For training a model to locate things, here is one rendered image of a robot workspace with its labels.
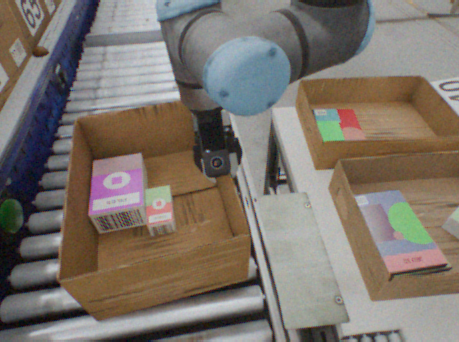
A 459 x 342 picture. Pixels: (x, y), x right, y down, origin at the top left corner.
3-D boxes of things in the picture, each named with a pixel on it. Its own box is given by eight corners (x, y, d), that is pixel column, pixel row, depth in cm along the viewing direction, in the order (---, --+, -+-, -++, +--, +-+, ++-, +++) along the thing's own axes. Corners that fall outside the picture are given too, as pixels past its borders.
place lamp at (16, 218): (20, 238, 65) (1, 219, 60) (13, 239, 65) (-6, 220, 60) (29, 211, 70) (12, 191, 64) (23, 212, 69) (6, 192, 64)
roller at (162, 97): (219, 104, 110) (219, 92, 106) (65, 120, 104) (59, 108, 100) (217, 96, 113) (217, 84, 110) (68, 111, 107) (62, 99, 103)
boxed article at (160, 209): (172, 197, 75) (169, 184, 71) (176, 232, 68) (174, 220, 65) (149, 201, 74) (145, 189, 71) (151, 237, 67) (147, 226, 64)
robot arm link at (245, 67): (313, 28, 33) (251, -4, 41) (216, 61, 30) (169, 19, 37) (304, 101, 40) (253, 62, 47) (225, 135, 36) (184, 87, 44)
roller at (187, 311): (271, 313, 62) (273, 304, 58) (-12, 368, 55) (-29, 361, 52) (265, 289, 65) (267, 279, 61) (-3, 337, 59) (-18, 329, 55)
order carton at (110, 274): (250, 279, 61) (254, 234, 49) (94, 323, 56) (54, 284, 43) (207, 147, 87) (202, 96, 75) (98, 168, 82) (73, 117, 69)
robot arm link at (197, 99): (234, 83, 48) (171, 94, 47) (237, 108, 51) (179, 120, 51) (224, 55, 54) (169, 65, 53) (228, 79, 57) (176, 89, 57)
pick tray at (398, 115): (456, 164, 83) (478, 136, 76) (314, 170, 81) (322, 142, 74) (409, 102, 102) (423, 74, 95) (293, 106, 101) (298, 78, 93)
